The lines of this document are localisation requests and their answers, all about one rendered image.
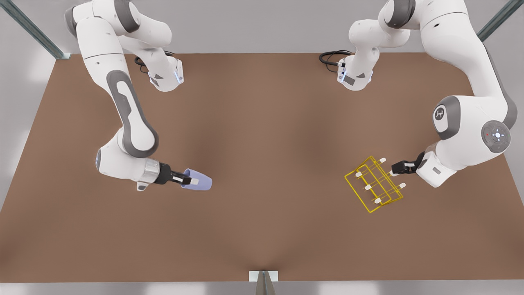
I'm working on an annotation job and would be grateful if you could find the blue cup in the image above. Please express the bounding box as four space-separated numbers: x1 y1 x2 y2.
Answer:
181 168 212 191

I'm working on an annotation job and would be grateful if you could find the silver frame post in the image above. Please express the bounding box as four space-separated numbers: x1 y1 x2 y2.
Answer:
249 270 279 295
0 0 71 60
477 0 524 42

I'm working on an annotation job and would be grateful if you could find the black cable loop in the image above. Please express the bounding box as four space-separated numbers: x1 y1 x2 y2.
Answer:
134 51 176 75
319 50 354 75

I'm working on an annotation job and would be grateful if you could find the yellow wire cup holder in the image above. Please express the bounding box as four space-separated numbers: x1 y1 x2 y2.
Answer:
344 156 407 213

